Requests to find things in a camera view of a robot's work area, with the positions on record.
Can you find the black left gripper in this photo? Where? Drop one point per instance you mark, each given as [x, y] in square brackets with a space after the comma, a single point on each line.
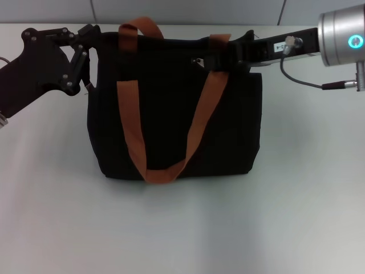
[31, 65]

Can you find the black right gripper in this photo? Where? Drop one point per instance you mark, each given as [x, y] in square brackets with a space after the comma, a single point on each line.
[262, 51]

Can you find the silver metal zipper pull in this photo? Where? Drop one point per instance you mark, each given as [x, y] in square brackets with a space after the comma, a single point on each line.
[199, 61]

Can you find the white and silver left arm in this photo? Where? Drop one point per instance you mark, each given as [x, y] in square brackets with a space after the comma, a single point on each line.
[3, 121]

